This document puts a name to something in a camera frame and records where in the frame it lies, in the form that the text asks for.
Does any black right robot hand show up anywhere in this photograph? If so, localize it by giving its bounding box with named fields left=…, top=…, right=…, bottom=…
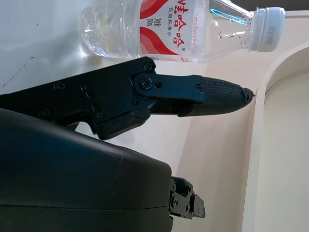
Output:
left=0, top=57, right=253, bottom=232

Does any clear plastic water bottle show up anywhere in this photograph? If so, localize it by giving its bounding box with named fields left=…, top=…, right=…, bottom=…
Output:
left=81, top=0, right=286, bottom=64

